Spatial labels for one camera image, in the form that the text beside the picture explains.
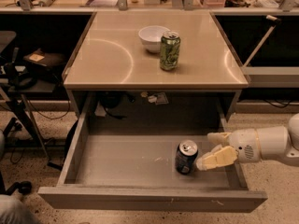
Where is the white bowl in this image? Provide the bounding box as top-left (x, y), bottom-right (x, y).
top-left (138, 25), bottom-right (168, 53)

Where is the person leg in jeans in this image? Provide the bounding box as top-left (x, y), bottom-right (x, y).
top-left (0, 195), bottom-right (40, 224)

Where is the white stick with grip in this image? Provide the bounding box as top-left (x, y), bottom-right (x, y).
top-left (242, 15), bottom-right (281, 68)

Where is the blue pepsi can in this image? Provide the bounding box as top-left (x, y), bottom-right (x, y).
top-left (175, 140), bottom-right (198, 175)

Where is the black bag with note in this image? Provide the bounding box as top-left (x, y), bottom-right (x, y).
top-left (23, 49), bottom-right (67, 83)

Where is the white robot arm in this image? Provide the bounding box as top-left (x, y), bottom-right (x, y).
top-left (196, 114), bottom-right (299, 171)

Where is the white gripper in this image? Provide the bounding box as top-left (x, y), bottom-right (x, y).
top-left (196, 129), bottom-right (262, 171)

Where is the green soda can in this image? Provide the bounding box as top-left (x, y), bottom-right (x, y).
top-left (160, 31), bottom-right (180, 71)

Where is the grey cabinet with counter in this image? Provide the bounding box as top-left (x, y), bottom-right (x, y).
top-left (64, 9), bottom-right (249, 114)

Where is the grey open drawer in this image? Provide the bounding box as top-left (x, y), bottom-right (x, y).
top-left (37, 91), bottom-right (268, 214)

